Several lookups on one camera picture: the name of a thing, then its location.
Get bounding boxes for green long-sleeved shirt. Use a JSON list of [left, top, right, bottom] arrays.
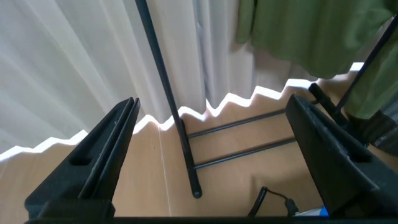
[[235, 0, 398, 121]]

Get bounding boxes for black clothes rack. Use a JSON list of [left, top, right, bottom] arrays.
[[134, 0, 398, 199]]

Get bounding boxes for black cable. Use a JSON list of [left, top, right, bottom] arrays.
[[248, 186, 300, 217]]

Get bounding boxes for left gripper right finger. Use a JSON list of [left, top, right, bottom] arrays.
[[285, 94, 398, 217]]

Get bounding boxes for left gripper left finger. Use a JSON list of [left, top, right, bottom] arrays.
[[24, 97, 141, 218]]

